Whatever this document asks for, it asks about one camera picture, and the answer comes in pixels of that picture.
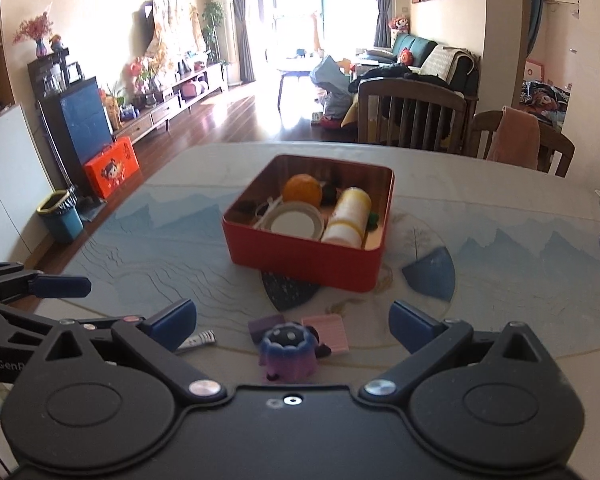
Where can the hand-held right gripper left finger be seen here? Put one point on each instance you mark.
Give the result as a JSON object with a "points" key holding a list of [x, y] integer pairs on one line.
{"points": [[172, 322]]}

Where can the tape roll with pink label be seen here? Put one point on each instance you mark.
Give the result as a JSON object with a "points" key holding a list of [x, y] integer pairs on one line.
{"points": [[292, 222]]}

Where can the grey curtain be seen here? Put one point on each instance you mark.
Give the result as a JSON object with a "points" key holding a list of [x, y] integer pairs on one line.
{"points": [[384, 5], [242, 20]]}

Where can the orange gift box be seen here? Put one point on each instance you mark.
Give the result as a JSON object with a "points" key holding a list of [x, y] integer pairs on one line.
{"points": [[112, 167]]}

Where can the wooden slatted chair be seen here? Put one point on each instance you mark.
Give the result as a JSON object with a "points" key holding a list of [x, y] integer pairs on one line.
{"points": [[410, 115]]}

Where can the white sunglasses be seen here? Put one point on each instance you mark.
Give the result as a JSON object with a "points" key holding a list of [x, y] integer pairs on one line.
{"points": [[266, 210]]}

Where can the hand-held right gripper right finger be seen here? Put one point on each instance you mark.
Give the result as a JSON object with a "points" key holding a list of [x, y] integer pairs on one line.
{"points": [[411, 329]]}

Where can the cloth covered television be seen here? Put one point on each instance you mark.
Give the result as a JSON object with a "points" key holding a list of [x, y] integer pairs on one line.
{"points": [[172, 27]]}

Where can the small green object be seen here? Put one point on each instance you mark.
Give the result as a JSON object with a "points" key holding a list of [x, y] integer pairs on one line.
{"points": [[373, 220]]}

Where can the pink flowers in vase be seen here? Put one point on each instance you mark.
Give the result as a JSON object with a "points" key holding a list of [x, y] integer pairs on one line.
{"points": [[35, 30]]}

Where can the small purple block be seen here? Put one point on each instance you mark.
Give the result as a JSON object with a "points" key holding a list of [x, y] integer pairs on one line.
{"points": [[266, 329]]}

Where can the pink rectangular block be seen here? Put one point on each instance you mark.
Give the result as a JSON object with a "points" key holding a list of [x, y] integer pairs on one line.
{"points": [[327, 332]]}

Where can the standing air conditioner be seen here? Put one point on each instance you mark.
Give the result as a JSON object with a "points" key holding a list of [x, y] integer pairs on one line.
{"points": [[225, 35]]}

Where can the blue trash bin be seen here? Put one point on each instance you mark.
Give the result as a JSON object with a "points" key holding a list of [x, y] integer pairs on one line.
{"points": [[62, 220]]}

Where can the green houseplant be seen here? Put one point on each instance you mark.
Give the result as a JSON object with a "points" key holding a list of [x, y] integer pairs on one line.
{"points": [[214, 25]]}

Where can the purple blue squishy toy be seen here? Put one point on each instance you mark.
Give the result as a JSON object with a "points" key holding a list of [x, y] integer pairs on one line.
{"points": [[287, 355]]}

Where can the dark green sofa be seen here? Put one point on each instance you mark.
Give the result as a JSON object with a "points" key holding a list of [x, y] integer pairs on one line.
{"points": [[415, 45]]}

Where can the red tin box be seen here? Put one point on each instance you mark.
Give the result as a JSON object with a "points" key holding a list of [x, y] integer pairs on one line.
{"points": [[305, 265]]}

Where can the silver nail clipper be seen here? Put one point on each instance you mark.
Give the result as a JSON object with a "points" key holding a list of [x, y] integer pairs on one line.
{"points": [[197, 340]]}

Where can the pink towel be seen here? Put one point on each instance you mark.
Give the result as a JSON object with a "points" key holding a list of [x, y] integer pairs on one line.
{"points": [[515, 137]]}

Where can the orange fruit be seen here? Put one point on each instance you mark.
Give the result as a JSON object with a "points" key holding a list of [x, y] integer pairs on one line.
{"points": [[302, 190]]}

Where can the white cabinet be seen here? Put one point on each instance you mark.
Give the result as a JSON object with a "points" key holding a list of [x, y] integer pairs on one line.
{"points": [[7, 180]]}

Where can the printed bedding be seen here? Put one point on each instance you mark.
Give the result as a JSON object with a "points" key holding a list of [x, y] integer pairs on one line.
{"points": [[542, 100]]}

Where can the beige blanket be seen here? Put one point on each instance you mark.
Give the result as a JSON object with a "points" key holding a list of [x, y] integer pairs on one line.
{"points": [[445, 60]]}

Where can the dark cabinet blue panel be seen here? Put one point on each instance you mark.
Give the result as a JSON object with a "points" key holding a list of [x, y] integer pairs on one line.
{"points": [[85, 120]]}

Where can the yellow white bottle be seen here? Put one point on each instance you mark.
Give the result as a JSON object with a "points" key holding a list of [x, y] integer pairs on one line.
{"points": [[347, 215]]}

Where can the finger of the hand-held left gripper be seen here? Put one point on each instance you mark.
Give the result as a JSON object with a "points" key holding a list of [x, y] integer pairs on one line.
{"points": [[60, 286], [15, 340]]}

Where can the grey blue bag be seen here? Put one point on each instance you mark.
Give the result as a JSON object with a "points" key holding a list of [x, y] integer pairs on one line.
{"points": [[330, 82]]}

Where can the coffee table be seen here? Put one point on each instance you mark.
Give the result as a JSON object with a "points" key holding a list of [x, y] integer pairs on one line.
{"points": [[300, 67]]}

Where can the black clothes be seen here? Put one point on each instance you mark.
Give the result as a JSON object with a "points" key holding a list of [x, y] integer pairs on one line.
{"points": [[395, 77]]}

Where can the wooden television cabinet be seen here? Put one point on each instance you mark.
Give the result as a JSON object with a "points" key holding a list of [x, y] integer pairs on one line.
{"points": [[170, 105]]}

